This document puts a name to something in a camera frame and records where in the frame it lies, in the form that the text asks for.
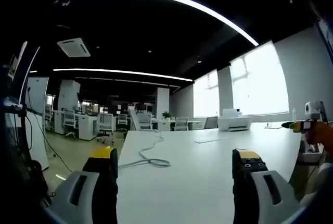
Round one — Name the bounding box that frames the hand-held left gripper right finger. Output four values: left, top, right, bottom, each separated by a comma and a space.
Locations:
232, 148, 310, 224

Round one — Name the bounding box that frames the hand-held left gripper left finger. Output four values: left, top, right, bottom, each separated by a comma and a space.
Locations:
44, 147, 119, 224

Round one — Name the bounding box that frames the white power strip cable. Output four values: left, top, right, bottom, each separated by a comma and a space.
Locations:
118, 129, 172, 169

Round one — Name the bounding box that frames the straight ceiling light strip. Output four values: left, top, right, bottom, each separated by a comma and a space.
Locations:
53, 68, 193, 82

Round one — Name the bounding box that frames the person's right hand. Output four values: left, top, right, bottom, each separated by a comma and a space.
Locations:
304, 122, 333, 146

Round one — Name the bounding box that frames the wide bright window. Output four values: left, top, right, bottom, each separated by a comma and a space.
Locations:
229, 40, 290, 117

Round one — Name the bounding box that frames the white printer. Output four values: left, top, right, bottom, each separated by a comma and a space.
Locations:
217, 108, 252, 132

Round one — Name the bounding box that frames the white low partition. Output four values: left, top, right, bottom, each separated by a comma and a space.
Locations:
6, 111, 50, 171

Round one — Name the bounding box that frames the row of white office desks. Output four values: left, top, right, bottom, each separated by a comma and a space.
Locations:
52, 109, 203, 141

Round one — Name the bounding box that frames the white table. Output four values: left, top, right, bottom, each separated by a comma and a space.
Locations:
117, 121, 323, 224

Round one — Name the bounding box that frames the black stand pole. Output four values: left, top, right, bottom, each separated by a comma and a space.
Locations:
18, 104, 33, 162

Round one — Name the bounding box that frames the narrow bright window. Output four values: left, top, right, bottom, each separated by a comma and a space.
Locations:
193, 69, 219, 118

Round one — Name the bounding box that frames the white tilted panel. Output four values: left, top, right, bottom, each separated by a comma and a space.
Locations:
128, 108, 141, 131

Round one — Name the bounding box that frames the whiteboard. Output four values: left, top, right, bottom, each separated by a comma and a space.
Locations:
25, 77, 49, 115

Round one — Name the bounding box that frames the ceiling air conditioner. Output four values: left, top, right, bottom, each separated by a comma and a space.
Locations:
56, 37, 91, 58

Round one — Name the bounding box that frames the long curved ceiling light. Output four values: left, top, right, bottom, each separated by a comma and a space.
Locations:
103, 0, 260, 47

